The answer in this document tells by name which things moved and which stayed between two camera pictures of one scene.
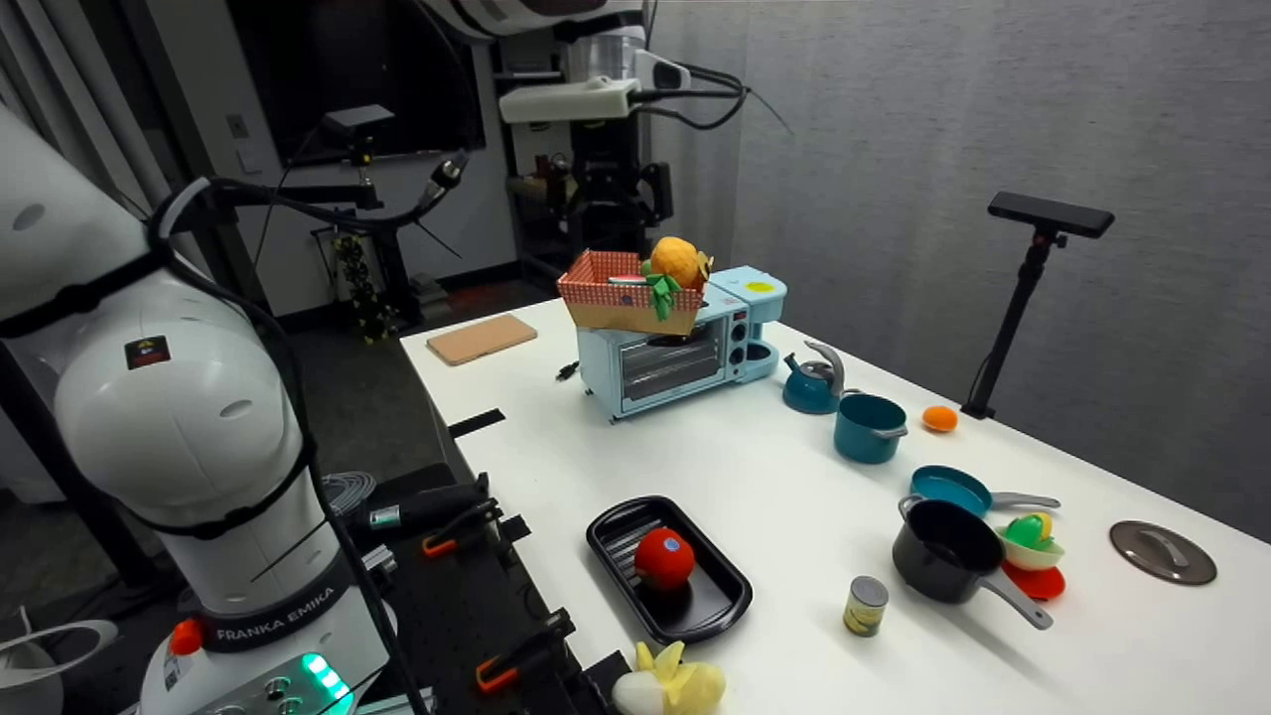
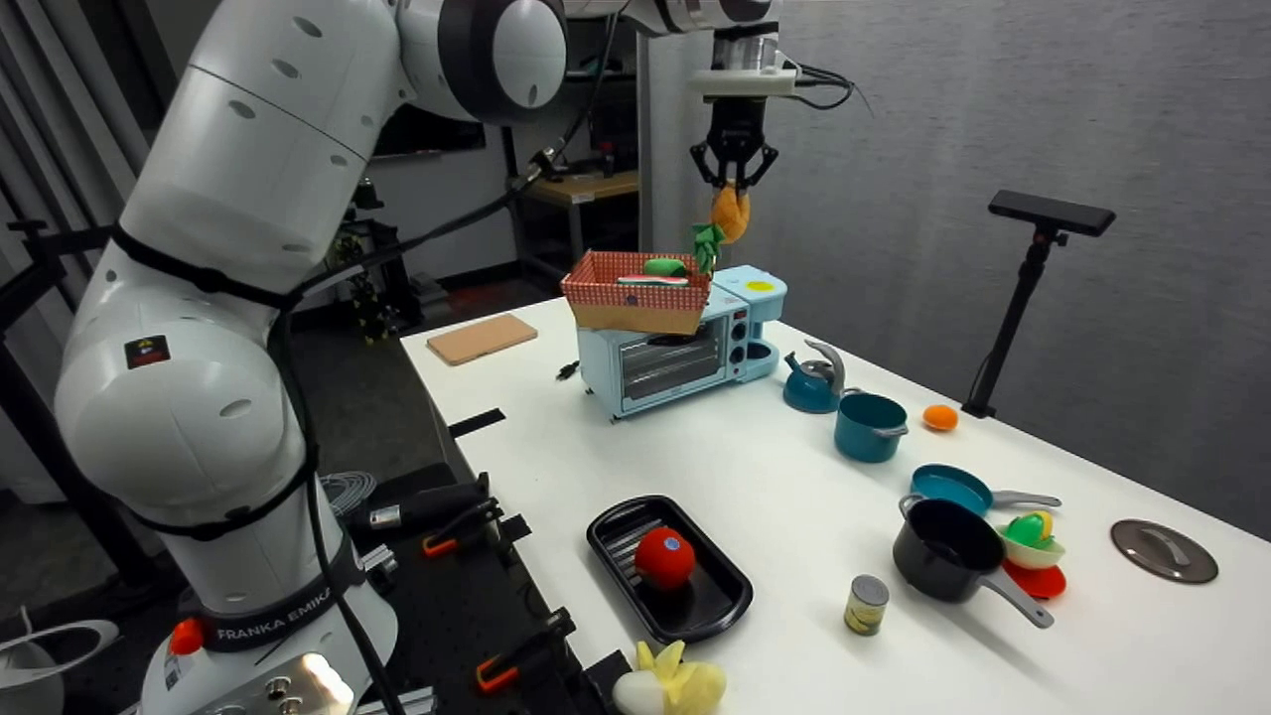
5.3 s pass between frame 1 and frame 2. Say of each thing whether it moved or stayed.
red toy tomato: stayed
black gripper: moved
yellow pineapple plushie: moved
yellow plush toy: stayed
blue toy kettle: stayed
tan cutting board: stayed
